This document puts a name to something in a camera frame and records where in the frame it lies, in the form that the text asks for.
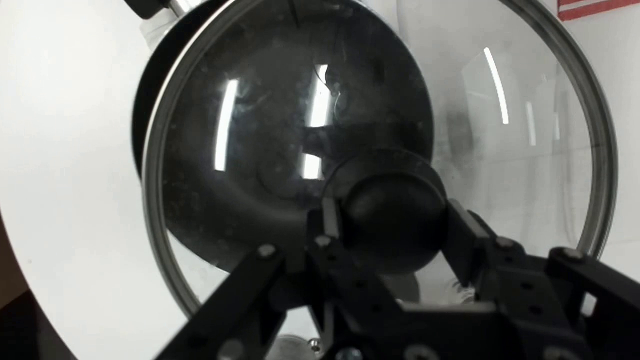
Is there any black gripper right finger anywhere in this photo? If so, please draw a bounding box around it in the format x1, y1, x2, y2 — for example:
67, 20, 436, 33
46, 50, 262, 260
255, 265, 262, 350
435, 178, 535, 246
442, 200, 640, 360

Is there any glass pot lid black knob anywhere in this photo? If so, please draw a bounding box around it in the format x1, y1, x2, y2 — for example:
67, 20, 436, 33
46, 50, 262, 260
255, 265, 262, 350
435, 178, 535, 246
141, 0, 619, 315

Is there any white towel red stripes front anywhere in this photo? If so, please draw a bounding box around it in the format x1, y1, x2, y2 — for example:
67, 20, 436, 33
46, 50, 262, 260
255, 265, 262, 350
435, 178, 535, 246
557, 0, 640, 20

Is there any black cooking pot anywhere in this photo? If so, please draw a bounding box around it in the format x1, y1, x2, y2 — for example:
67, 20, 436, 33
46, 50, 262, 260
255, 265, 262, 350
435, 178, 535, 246
122, 0, 232, 185

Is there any round white table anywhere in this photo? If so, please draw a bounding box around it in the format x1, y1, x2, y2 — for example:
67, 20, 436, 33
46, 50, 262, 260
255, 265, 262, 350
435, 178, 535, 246
3, 0, 639, 360

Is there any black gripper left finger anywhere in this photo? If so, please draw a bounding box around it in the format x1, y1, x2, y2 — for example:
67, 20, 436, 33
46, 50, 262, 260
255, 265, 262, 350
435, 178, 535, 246
157, 200, 375, 360

